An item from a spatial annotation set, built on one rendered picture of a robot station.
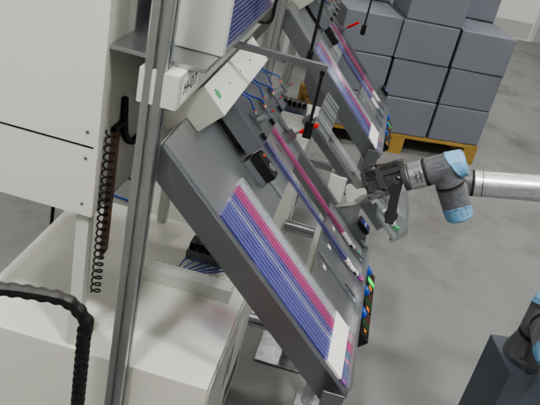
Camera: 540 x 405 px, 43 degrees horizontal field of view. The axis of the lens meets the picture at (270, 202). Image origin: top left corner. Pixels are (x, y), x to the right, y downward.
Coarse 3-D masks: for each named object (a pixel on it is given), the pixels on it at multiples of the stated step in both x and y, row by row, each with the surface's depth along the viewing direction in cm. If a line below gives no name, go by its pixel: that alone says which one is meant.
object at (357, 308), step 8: (368, 248) 214; (368, 256) 210; (360, 264) 207; (360, 272) 202; (360, 288) 194; (360, 296) 190; (360, 304) 186; (360, 312) 184; (352, 320) 182; (360, 320) 181; (352, 328) 178; (352, 344) 172; (352, 352) 168; (352, 360) 165; (352, 368) 163; (352, 376) 161; (352, 384) 159
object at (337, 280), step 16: (320, 240) 189; (352, 240) 211; (320, 256) 183; (336, 256) 193; (352, 256) 204; (320, 272) 178; (336, 272) 187; (352, 272) 196; (336, 288) 183; (352, 288) 193; (336, 304) 178; (352, 304) 187
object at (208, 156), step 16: (192, 128) 153; (208, 128) 160; (176, 144) 144; (192, 144) 150; (208, 144) 157; (224, 144) 164; (272, 144) 191; (192, 160) 147; (208, 160) 153; (224, 160) 160; (240, 160) 168; (272, 160) 185; (288, 160) 196; (192, 176) 144; (208, 176) 150; (224, 176) 156; (240, 176) 164; (208, 192) 146; (224, 192) 153; (256, 192) 167; (272, 192) 176; (272, 208) 171
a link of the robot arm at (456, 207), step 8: (464, 184) 179; (440, 192) 179; (448, 192) 177; (456, 192) 177; (464, 192) 178; (440, 200) 181; (448, 200) 178; (456, 200) 178; (464, 200) 178; (448, 208) 180; (456, 208) 179; (464, 208) 179; (448, 216) 181; (456, 216) 180; (464, 216) 180
